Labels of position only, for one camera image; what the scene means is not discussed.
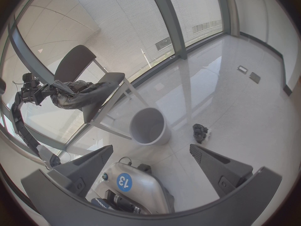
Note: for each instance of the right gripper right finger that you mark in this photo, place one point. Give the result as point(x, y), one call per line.
point(211, 168)

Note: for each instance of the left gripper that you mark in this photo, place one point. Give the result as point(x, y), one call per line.
point(41, 95)

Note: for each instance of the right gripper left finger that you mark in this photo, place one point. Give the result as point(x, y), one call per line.
point(91, 171)

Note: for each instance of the black plastic bag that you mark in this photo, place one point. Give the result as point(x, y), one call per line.
point(70, 100)

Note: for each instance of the black plastic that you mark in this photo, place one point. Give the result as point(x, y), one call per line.
point(198, 133)

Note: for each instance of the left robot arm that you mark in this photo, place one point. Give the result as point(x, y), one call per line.
point(17, 116)

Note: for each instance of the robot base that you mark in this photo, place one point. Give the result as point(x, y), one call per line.
point(145, 185)

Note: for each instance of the white trash bin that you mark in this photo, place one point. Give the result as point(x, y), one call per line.
point(147, 126)

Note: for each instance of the dark grey white-legged chair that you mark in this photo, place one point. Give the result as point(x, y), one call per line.
point(75, 62)

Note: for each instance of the window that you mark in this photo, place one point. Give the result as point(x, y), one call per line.
point(164, 8)

